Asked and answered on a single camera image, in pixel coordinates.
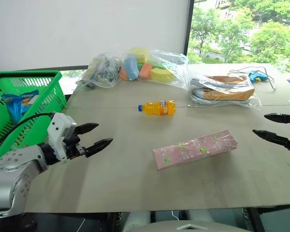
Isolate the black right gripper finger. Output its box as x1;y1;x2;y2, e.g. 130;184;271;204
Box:
264;113;290;124
252;129;290;149

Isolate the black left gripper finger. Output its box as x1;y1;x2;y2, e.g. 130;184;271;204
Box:
75;122;100;136
85;138;115;158

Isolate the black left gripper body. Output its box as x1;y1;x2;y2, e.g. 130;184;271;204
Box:
63;125;87;160

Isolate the green plastic basket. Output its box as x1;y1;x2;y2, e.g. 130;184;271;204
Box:
0;70;67;177

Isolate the clear bag of small items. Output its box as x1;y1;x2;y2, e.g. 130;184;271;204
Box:
75;52;123;89

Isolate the clear plastic shoe bag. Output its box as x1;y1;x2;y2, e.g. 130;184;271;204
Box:
187;72;263;108

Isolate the blue glue gun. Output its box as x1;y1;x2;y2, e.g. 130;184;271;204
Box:
247;71;268;82

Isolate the orange canvas shoe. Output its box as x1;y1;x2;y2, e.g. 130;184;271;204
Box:
190;75;251;89
191;86;256;103

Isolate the small orange sponge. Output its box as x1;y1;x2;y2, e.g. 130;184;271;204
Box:
118;66;129;81

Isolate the blue snack bag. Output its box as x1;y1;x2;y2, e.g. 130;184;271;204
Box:
1;89;41;125

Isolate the orange soda bottle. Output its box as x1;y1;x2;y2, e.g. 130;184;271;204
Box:
137;100;177;116

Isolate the blue sponge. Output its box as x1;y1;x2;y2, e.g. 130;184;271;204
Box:
123;55;139;81

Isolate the pink tissue pack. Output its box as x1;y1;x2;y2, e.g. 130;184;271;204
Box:
152;129;239;172

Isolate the large orange sponge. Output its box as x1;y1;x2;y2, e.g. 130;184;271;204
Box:
138;62;154;79

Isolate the black table leg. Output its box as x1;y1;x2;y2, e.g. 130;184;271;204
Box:
246;207;265;232

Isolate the pale yellow sponge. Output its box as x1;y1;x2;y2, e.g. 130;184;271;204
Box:
128;47;150;64

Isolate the yellow half-round sponge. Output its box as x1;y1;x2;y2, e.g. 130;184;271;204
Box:
150;67;175;82

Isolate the white window blind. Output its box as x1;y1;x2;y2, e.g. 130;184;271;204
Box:
0;0;192;73

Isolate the clear plastic sponge bag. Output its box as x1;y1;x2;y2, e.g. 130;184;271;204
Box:
118;47;190;90

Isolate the silver robot torso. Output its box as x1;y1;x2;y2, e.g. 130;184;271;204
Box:
122;202;247;232

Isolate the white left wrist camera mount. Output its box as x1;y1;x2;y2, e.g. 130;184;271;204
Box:
47;112;77;162

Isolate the blue tool with cable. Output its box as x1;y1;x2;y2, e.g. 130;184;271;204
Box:
228;67;276;90

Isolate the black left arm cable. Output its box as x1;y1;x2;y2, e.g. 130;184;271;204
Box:
0;112;55;152

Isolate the black window frame post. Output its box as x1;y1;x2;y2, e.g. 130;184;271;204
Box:
183;0;195;58

